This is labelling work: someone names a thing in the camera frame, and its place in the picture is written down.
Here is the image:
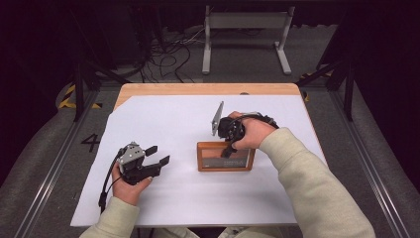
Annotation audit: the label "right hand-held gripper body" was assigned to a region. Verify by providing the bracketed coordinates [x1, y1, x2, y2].
[211, 100, 248, 144]

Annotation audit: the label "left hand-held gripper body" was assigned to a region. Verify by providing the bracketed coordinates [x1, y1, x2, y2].
[116, 141, 163, 186]

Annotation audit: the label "wooden picture frame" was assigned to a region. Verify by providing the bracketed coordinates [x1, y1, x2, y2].
[196, 141, 257, 173]

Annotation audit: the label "person's right hand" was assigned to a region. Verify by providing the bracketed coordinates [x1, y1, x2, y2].
[227, 110, 278, 151]

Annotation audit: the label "person's left hand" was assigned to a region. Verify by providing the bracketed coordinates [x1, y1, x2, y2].
[111, 162, 154, 207]

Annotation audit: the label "white paper sheet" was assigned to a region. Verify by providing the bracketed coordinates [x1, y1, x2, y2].
[69, 94, 329, 228]

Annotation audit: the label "person's legs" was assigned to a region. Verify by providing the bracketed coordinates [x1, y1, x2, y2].
[154, 225, 285, 238]

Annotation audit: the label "yellow black hazard tape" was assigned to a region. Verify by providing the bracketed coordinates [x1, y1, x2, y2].
[57, 83, 103, 110]
[299, 70, 333, 103]

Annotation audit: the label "black metal stand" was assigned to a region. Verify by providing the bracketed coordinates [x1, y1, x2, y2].
[69, 9, 131, 123]
[295, 9, 357, 123]

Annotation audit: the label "white metal stand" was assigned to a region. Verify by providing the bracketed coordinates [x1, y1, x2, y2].
[201, 5, 296, 76]

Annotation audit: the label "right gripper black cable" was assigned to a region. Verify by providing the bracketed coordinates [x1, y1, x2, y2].
[235, 112, 280, 131]

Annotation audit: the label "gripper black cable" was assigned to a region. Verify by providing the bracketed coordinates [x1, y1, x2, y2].
[235, 112, 280, 131]
[98, 148, 126, 214]

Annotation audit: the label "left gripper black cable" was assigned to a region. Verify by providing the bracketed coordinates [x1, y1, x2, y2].
[98, 148, 126, 214]

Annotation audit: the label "aluminium floor rail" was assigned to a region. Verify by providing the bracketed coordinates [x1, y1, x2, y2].
[330, 89, 411, 238]
[13, 89, 100, 238]

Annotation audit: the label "tangle of black floor cables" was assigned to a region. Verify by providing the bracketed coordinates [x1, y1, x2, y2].
[140, 28, 206, 84]

